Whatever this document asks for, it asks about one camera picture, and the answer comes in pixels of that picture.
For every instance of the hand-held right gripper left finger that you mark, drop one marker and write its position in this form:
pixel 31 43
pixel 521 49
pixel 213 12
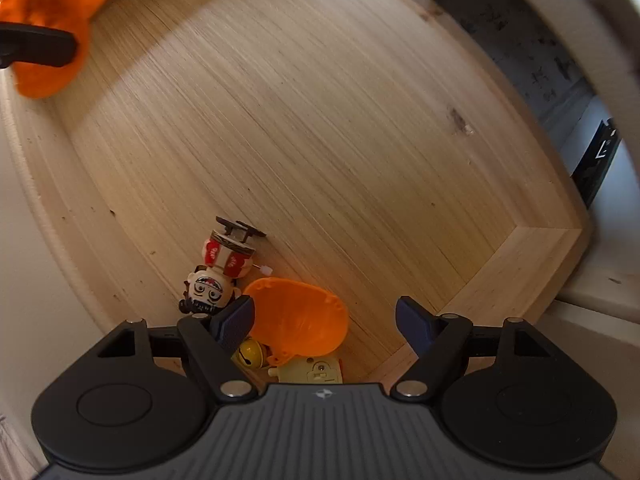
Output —
pixel 232 325

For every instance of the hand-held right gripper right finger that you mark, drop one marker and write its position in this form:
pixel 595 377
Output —
pixel 412 327

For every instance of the wooden drawer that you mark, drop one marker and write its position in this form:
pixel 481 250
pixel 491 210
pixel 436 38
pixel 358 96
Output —
pixel 300 135

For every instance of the yellow wind-up toy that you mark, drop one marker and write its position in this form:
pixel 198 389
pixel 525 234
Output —
pixel 310 371

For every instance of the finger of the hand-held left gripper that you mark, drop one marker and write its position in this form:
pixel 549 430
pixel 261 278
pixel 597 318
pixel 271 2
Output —
pixel 40 45

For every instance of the yellow bell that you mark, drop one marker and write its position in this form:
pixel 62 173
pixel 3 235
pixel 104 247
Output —
pixel 250 353

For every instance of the white red wind-up figure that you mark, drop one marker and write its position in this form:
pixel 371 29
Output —
pixel 222 267

